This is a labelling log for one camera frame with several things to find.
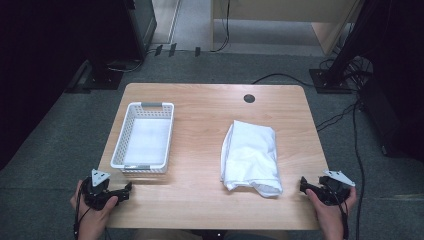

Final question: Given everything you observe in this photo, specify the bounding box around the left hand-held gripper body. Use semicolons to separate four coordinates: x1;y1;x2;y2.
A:
81;168;125;212

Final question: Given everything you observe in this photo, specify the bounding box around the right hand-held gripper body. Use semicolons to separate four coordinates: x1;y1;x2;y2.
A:
305;169;356;207

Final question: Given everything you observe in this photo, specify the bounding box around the white plastic basket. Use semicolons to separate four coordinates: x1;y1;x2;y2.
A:
109;101;175;174

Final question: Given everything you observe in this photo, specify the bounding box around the white cloth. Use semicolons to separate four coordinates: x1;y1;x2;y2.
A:
219;119;284;198

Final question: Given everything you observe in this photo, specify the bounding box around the person's left hand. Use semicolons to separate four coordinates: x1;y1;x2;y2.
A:
69;179;119;240

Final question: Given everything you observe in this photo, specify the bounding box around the person's right hand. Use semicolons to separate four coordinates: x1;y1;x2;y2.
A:
305;186;358;240

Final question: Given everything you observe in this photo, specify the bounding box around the wooden table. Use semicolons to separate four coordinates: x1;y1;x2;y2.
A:
98;82;330;232

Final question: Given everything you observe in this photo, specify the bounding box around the black stand base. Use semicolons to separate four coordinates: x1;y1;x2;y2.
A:
308;68;353;95
64;59;125;94

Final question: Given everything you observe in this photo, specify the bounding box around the dark cabinet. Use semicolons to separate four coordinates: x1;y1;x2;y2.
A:
123;0;158;62

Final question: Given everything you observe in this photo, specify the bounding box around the wooden cabinet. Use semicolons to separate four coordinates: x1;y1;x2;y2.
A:
210;0;364;57

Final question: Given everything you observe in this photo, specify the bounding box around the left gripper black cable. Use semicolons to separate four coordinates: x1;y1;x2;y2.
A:
73;176;93;240

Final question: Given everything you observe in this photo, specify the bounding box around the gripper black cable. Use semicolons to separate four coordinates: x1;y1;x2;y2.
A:
333;191;350;240
73;176;93;240

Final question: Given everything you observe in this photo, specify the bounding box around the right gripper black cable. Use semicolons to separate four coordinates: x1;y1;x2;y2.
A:
333;191;350;240

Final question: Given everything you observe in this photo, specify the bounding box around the black floor cable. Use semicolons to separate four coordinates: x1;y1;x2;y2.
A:
351;99;366;240
251;72;316;88

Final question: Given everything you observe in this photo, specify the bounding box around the black hanging cable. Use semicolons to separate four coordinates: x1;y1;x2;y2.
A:
209;0;232;53

